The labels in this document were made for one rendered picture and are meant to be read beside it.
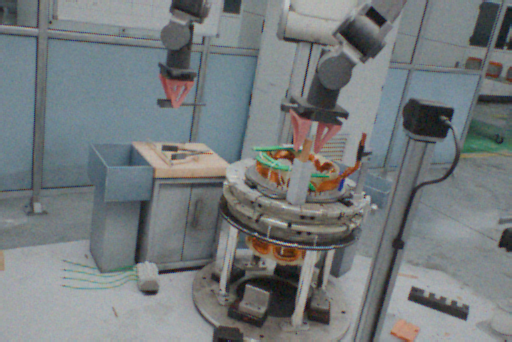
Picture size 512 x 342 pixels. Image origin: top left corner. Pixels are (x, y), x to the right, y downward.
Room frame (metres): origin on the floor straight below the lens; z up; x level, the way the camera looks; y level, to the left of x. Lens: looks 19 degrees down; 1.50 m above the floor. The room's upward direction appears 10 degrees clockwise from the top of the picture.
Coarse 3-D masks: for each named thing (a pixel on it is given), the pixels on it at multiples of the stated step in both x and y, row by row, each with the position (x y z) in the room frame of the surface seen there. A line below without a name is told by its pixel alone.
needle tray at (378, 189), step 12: (372, 180) 1.42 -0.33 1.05; (384, 180) 1.40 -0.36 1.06; (372, 192) 1.30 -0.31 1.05; (384, 192) 1.39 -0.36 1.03; (384, 204) 1.29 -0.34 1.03; (336, 252) 1.35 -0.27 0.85; (348, 252) 1.36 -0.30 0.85; (336, 264) 1.35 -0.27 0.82; (348, 264) 1.38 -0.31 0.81; (336, 276) 1.34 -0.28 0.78
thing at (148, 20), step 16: (64, 0) 2.99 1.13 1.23; (80, 0) 3.04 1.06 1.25; (96, 0) 3.09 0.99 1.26; (112, 0) 3.15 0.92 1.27; (128, 0) 3.20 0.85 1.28; (144, 0) 3.26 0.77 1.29; (160, 0) 3.31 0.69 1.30; (208, 0) 3.50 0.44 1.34; (64, 16) 2.99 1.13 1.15; (80, 16) 3.04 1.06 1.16; (96, 16) 3.10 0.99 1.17; (112, 16) 3.15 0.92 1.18; (128, 16) 3.20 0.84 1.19; (144, 16) 3.26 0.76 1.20; (160, 16) 3.32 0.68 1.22; (208, 16) 3.51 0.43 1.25; (208, 32) 3.52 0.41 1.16
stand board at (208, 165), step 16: (144, 144) 1.33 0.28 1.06; (160, 144) 1.35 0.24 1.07; (176, 144) 1.38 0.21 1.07; (192, 144) 1.40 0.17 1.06; (160, 160) 1.23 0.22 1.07; (176, 160) 1.25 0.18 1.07; (192, 160) 1.27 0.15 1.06; (208, 160) 1.30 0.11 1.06; (160, 176) 1.18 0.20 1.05; (176, 176) 1.20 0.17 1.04; (192, 176) 1.22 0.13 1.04; (208, 176) 1.24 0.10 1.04
